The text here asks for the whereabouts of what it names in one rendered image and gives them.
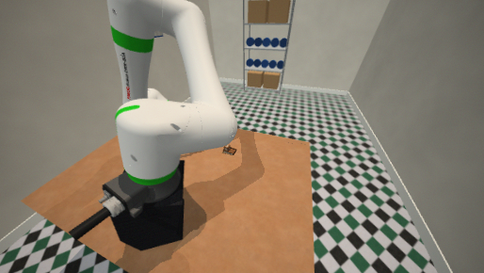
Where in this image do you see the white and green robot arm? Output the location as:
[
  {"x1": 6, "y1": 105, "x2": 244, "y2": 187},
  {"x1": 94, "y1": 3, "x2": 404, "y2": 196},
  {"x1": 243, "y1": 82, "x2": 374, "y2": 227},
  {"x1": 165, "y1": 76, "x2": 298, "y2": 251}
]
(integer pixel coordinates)
[{"x1": 69, "y1": 0, "x2": 237, "y2": 240}]

